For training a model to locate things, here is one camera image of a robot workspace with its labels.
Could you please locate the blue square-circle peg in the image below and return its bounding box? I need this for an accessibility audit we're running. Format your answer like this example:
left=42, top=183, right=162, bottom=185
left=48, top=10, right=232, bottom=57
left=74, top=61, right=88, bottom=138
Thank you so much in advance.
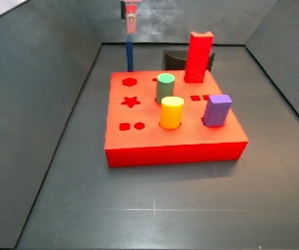
left=126, top=34, right=134, bottom=72

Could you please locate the tall red arch block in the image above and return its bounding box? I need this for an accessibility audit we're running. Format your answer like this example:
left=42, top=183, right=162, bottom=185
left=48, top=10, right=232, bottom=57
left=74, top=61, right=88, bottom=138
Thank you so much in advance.
left=184, top=31, right=213, bottom=83

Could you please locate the red shape-sorting board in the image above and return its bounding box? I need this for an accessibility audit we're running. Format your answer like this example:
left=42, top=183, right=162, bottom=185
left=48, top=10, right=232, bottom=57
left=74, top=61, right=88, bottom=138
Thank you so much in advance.
left=104, top=70, right=248, bottom=167

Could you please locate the green cylinder peg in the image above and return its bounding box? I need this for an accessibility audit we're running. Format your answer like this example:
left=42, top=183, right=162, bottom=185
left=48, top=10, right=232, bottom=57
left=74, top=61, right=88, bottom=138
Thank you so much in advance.
left=156, top=73, right=174, bottom=104

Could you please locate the purple square block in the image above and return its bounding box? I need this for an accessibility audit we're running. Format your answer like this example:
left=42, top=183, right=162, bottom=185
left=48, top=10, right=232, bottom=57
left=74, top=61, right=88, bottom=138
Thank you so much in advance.
left=202, top=95, right=232, bottom=127

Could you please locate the yellow cylinder peg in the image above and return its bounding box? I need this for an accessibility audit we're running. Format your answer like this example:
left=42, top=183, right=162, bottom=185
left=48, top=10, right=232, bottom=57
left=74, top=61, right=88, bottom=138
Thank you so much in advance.
left=158, top=96, right=184, bottom=129

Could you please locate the red grey gripper finger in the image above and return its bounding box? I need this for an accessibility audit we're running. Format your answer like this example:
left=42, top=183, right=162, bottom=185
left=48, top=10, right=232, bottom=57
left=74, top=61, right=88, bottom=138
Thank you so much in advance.
left=120, top=0, right=142, bottom=34

